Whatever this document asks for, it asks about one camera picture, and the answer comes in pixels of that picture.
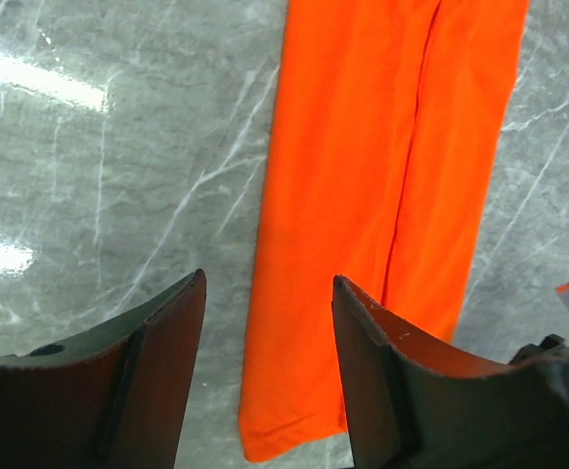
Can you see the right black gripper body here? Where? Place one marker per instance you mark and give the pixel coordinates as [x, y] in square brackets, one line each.
[551, 346]

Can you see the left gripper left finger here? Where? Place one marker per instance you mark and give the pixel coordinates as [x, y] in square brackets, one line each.
[112, 396]

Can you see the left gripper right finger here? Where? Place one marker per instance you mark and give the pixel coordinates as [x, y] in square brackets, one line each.
[414, 401]

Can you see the orange t shirt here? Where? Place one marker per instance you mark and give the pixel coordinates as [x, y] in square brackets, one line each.
[386, 124]

